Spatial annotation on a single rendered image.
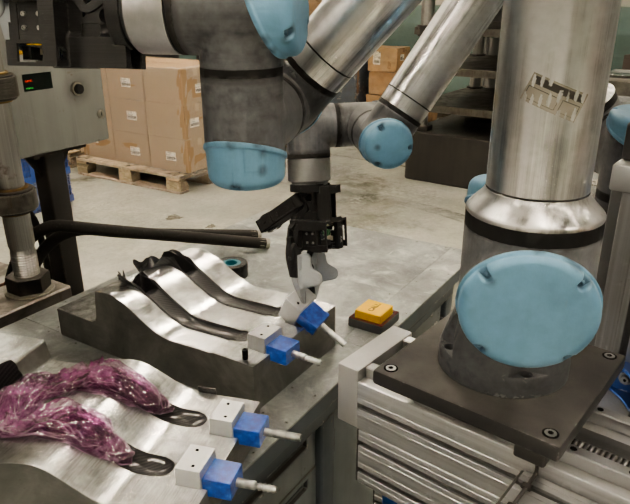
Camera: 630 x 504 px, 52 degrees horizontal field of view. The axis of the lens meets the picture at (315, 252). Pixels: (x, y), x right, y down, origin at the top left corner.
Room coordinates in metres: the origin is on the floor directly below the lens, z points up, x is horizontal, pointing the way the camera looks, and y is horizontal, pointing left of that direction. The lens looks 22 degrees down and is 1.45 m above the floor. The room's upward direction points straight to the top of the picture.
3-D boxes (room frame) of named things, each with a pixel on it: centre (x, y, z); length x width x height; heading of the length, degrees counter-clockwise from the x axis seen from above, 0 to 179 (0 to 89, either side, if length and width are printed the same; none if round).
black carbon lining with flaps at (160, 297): (1.12, 0.23, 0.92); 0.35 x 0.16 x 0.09; 57
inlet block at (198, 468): (0.67, 0.11, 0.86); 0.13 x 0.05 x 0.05; 75
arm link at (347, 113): (1.10, -0.09, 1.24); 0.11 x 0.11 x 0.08; 8
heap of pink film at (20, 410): (0.80, 0.36, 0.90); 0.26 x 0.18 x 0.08; 75
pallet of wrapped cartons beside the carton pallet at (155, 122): (5.42, 1.33, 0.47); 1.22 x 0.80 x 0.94; 58
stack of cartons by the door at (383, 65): (7.93, -1.07, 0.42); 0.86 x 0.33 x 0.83; 54
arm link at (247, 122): (0.62, 0.06, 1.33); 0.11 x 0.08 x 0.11; 166
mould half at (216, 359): (1.14, 0.24, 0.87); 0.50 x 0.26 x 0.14; 57
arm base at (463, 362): (0.67, -0.22, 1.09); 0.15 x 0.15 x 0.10
